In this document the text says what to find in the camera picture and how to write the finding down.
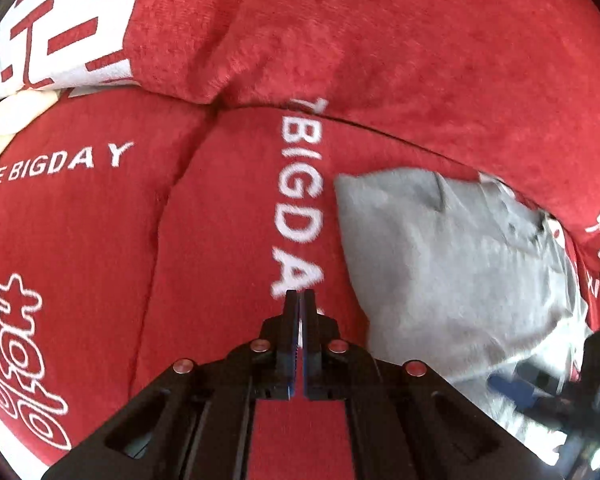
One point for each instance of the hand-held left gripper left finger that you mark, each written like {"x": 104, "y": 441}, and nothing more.
{"x": 291, "y": 340}

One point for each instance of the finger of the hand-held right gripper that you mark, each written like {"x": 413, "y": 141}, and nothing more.
{"x": 512, "y": 390}

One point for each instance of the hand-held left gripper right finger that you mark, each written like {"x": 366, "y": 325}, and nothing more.
{"x": 310, "y": 340}

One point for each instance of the grey garment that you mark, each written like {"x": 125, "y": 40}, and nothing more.
{"x": 430, "y": 270}

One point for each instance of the red printed sofa cover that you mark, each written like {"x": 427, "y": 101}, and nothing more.
{"x": 220, "y": 200}

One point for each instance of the cream cloth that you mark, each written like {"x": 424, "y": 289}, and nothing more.
{"x": 5, "y": 115}

